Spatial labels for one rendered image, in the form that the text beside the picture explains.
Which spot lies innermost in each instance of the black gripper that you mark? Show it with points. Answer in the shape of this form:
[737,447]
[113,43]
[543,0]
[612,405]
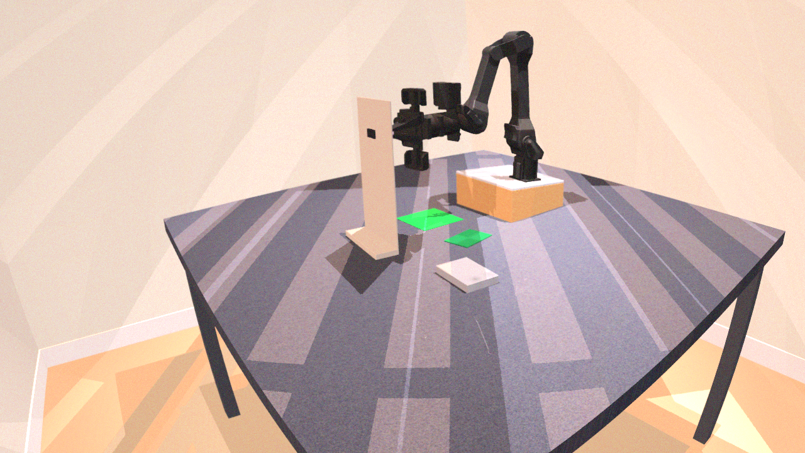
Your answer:
[423,127]

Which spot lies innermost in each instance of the white flat rectangular block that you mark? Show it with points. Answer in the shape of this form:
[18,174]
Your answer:
[467,274]

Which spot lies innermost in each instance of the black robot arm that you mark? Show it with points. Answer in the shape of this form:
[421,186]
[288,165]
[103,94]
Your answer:
[472,117]

